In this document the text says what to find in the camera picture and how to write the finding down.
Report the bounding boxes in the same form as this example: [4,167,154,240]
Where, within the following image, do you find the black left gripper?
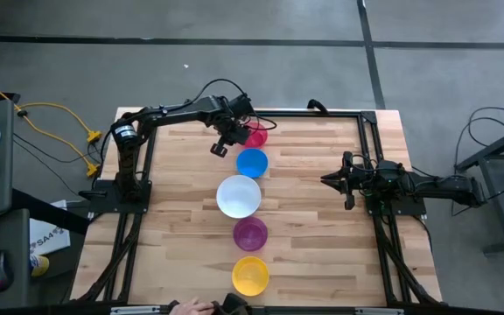
[210,111,256,158]

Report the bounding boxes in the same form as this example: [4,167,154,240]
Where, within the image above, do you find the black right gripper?
[319,150,370,212]

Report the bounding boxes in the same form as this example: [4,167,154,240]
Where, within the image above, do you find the pink plastic bowl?
[243,122,270,150]

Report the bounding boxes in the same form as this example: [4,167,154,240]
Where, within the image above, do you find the blue plastic bowl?
[235,148,270,179]

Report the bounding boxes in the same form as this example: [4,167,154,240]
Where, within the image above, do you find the purple plastic bowl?
[233,216,270,253]

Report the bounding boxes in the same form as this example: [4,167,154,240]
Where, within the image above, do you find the yellow plastic bowl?
[231,255,270,298]

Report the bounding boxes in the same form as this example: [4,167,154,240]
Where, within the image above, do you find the large white bowl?
[215,174,263,220]

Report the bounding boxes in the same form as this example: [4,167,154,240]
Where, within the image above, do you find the black gantry beam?
[0,299,504,315]

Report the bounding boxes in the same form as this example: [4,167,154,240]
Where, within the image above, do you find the person's hand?
[168,297,216,315]

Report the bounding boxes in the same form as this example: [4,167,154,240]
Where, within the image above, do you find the black desk leg beam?
[10,187,91,235]

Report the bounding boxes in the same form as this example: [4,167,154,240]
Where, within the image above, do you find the white printed paper sheet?
[29,199,72,256]

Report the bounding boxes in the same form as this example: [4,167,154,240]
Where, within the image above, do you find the yellow cup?
[30,255,51,278]

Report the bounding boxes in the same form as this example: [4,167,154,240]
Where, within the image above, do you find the grey desk surface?
[0,208,32,310]

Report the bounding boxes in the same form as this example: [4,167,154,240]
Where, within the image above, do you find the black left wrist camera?
[227,95,256,118]

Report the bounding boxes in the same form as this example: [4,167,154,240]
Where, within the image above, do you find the black aluminium table frame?
[70,108,444,307]

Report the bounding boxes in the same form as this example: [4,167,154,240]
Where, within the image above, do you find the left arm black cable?
[180,78,278,132]

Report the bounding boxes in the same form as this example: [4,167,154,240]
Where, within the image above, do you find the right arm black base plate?
[364,192,427,217]

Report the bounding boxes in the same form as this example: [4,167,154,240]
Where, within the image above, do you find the black clamp handle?
[306,99,330,115]

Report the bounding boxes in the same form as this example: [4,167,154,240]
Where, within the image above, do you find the silver rail bracket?
[110,305,161,315]
[354,307,405,315]

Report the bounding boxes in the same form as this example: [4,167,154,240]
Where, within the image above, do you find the yellow extension cord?
[0,73,101,179]
[15,102,103,144]

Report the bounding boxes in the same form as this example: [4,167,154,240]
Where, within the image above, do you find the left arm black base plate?
[79,178,152,215]

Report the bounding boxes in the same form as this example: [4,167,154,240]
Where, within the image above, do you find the black side table frame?
[454,120,504,256]

